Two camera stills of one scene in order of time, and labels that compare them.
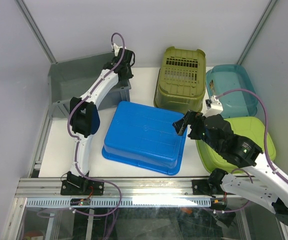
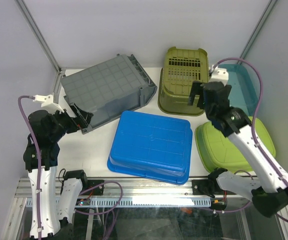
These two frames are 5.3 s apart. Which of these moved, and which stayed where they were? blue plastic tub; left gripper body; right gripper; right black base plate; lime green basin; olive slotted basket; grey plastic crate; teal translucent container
Moved: right gripper; left gripper body; blue plastic tub; grey plastic crate
Stayed: teal translucent container; olive slotted basket; lime green basin; right black base plate
